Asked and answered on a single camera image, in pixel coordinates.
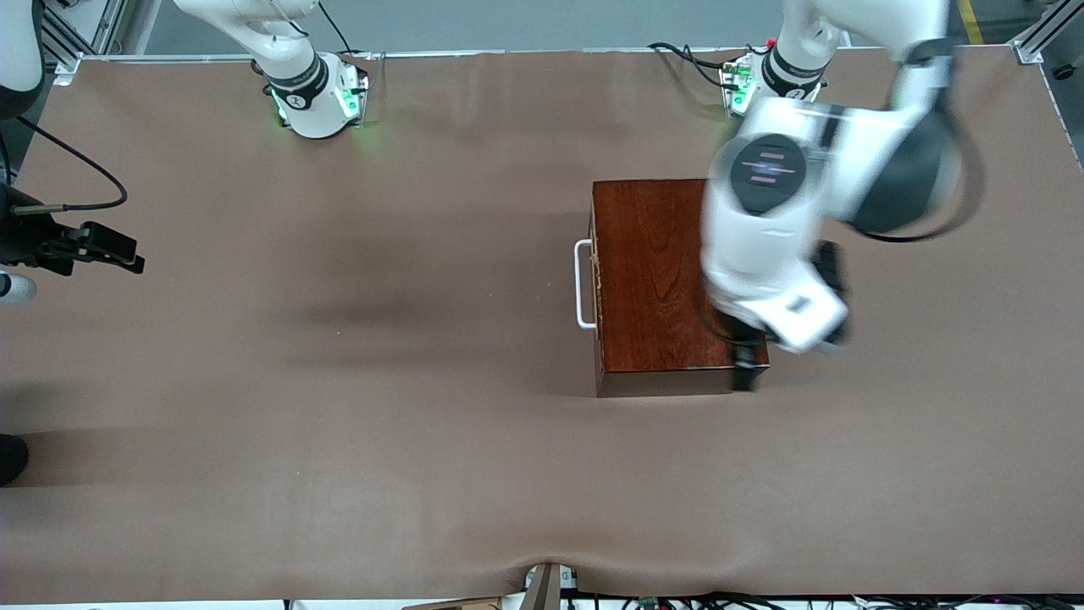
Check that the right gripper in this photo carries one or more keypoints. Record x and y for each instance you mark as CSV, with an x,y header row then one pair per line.
x,y
21,240

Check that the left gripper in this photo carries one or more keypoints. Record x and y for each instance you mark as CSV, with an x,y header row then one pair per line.
x,y
830,264

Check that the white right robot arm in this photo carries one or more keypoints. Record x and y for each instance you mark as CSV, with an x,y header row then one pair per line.
x,y
309,102

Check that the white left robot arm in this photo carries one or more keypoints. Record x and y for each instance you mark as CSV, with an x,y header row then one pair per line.
x,y
847,144

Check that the dark wooden drawer cabinet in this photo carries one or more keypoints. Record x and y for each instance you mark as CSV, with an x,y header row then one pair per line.
x,y
652,271

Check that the black round object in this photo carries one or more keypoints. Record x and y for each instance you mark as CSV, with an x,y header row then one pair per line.
x,y
10,459

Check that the grey table clamp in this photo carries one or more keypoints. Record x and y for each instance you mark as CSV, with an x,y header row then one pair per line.
x,y
546,589

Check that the brown table mat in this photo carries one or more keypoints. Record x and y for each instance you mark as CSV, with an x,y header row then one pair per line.
x,y
381,424

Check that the aluminium frame profile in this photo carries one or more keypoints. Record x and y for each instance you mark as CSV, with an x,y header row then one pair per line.
x,y
1029,49
72,51

